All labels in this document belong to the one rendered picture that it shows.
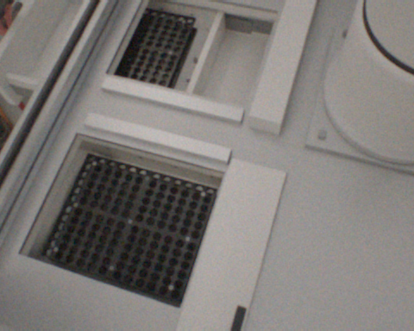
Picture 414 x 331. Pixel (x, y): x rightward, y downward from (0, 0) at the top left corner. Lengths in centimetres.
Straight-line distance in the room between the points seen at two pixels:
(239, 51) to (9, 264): 56
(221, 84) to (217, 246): 37
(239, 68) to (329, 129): 28
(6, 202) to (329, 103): 48
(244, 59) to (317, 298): 49
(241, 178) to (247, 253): 11
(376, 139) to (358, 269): 18
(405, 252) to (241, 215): 22
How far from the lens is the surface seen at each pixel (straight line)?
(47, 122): 70
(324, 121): 68
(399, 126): 61
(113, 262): 68
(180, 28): 86
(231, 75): 87
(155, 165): 76
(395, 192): 67
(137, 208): 69
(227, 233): 60
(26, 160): 68
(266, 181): 63
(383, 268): 64
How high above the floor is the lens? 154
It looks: 65 degrees down
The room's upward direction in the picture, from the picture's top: 10 degrees counter-clockwise
